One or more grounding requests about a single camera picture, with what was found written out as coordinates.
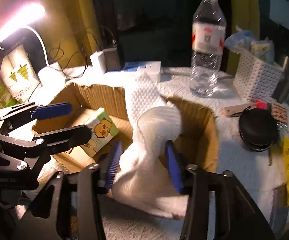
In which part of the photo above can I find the yellow curtain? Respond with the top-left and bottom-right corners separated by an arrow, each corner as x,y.
34,0 -> 102,69

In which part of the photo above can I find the black round zip case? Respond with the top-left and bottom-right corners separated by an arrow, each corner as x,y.
238,107 -> 279,152

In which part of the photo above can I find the clear plastic water bottle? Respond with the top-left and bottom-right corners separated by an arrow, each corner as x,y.
190,0 -> 227,97

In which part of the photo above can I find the paper cups package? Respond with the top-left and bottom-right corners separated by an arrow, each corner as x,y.
1,45 -> 39,103

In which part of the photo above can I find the red dotted card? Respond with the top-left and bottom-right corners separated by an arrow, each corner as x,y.
271,102 -> 288,125

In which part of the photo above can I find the green bear tissue pack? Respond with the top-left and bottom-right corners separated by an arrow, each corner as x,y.
81,108 -> 119,157

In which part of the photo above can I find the white desk lamp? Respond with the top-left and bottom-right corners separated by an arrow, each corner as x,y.
0,0 -> 67,91

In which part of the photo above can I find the white perforated basket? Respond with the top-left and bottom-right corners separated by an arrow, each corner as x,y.
233,49 -> 283,102

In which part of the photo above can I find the white fluffy towel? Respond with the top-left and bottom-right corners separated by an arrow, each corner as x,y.
112,106 -> 188,219

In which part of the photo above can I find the steel thermos cup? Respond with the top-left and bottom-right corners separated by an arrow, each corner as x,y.
272,55 -> 289,103

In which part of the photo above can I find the white charger plug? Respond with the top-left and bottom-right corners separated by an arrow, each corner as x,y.
90,51 -> 107,74

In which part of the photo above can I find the white power strip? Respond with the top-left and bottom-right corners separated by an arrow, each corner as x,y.
123,61 -> 161,82

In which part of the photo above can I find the white table cloth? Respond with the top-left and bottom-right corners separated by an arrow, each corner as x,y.
9,64 -> 289,240

